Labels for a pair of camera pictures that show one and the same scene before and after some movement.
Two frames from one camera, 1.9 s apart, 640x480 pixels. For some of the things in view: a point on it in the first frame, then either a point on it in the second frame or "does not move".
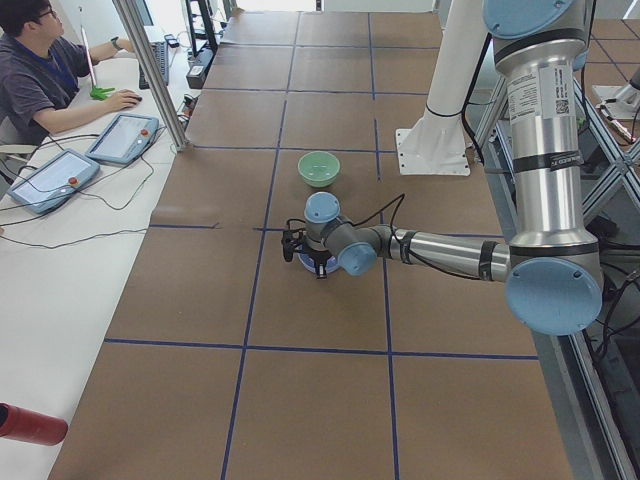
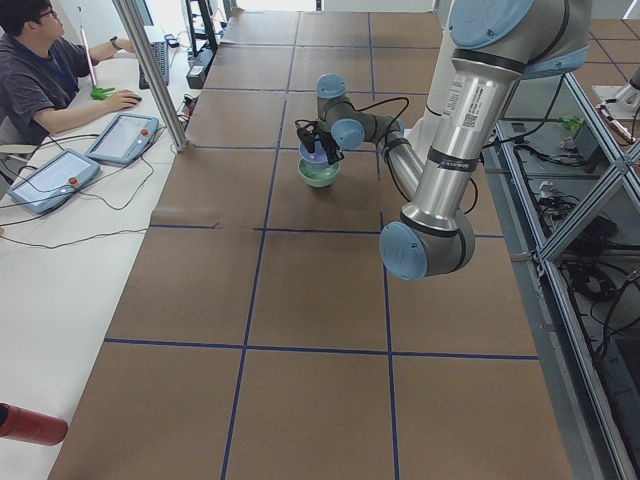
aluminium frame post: (152, 75) does not move
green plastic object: (100, 93) does not move
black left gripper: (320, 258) to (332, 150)
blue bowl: (309, 263) to (317, 158)
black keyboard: (160, 51) does not move
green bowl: (318, 169) does not move
